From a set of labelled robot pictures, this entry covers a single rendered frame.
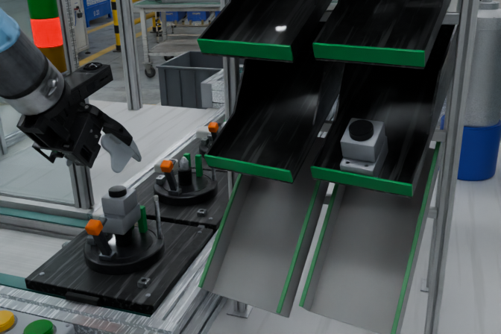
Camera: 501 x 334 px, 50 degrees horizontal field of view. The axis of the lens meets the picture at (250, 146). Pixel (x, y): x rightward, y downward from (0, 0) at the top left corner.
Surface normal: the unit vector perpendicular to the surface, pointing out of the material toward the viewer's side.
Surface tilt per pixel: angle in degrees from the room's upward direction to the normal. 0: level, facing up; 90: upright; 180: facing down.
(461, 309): 0
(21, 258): 0
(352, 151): 115
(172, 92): 90
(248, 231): 45
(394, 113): 25
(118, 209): 90
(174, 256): 0
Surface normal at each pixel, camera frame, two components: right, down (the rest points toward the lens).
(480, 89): -0.18, 0.36
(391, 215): -0.36, -0.43
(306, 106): -0.22, -0.70
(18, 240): -0.03, -0.93
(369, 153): -0.43, 0.69
